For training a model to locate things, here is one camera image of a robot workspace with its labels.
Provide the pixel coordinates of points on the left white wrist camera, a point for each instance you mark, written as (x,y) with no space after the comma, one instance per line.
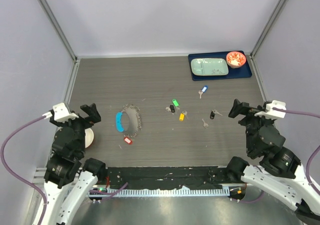
(60,112)

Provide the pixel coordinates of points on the blue tagged key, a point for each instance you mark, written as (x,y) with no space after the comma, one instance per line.
(202,91)

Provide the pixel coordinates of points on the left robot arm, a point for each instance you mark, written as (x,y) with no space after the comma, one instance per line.
(67,181)

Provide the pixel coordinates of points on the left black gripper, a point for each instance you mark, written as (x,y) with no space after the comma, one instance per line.
(93,116)

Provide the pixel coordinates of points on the aluminium frame rail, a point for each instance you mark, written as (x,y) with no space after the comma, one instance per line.
(49,174)

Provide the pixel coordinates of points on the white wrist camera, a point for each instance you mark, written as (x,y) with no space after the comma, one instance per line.
(60,112)
(272,110)

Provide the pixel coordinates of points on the black tagged key bunch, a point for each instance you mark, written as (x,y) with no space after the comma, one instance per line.
(171,109)

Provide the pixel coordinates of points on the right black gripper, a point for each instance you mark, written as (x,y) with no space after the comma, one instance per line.
(243,108)

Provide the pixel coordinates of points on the yellow tagged key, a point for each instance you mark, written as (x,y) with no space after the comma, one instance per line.
(183,115)

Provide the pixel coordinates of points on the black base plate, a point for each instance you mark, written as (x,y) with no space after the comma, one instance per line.
(166,178)

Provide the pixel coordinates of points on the loose silver key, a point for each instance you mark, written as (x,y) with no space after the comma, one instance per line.
(205,125)

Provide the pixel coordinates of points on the metal keyring holder blue handle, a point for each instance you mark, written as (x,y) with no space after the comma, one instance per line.
(132,112)

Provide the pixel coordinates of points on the white slotted cable duct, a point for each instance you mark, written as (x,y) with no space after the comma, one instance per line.
(183,192)

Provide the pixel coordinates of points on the green tagged key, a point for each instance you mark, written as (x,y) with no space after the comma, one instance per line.
(176,103)

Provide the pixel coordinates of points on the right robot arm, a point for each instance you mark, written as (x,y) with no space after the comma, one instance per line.
(280,173)

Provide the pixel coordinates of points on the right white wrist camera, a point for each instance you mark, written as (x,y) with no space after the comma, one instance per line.
(272,110)

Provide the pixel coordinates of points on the light green rectangular plate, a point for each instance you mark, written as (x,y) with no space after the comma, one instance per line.
(209,67)

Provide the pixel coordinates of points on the red patterned bowl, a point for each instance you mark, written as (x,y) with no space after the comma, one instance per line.
(236,59)

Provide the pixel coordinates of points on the red tagged keys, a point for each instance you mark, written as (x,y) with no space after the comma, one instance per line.
(128,140)

